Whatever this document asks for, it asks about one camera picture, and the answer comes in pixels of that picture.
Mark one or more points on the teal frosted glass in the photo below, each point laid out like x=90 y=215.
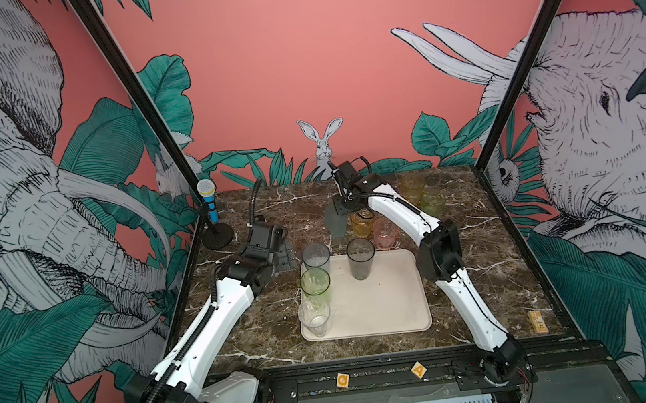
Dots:
x=335 y=223

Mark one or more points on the beige rectangular tray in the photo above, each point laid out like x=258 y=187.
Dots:
x=392 y=300

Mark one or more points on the amber short glass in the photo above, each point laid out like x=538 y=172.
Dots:
x=362 y=222

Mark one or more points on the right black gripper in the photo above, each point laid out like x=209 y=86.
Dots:
x=339 y=206

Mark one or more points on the clear tall glass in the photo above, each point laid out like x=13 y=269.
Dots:
x=314 y=316

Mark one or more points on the pink short glass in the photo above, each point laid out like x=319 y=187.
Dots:
x=385 y=234

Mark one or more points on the left black frame post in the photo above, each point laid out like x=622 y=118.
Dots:
x=103 y=38

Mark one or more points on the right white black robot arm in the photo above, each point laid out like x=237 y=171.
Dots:
x=440 y=260

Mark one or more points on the small tan block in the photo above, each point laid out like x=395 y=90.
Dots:
x=537 y=322

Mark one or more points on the dark smoky tall glass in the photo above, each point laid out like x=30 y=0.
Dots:
x=360 y=254

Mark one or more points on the right black frame post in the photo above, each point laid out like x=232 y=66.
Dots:
x=534 y=41

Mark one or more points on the yellow tall glass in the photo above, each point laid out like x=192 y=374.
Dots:
x=413 y=187

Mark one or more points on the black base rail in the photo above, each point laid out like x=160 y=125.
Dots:
x=422 y=369

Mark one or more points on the black frame post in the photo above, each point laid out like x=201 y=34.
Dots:
x=103 y=38
x=534 y=41

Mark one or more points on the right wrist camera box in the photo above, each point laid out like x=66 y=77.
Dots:
x=345 y=177

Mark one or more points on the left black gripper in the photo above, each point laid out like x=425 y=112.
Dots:
x=285 y=255

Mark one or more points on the grey-blue translucent glass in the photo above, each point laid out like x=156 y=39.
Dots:
x=317 y=256

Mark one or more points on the green short glass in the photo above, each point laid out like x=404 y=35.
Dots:
x=433 y=201

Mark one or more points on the toy microphone on black stand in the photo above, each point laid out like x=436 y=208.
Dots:
x=218 y=234

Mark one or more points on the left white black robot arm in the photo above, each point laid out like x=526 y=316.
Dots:
x=181 y=376

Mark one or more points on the light green translucent glass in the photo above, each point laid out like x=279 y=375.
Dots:
x=315 y=285

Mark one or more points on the orange square tag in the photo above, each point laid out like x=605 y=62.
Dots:
x=342 y=380

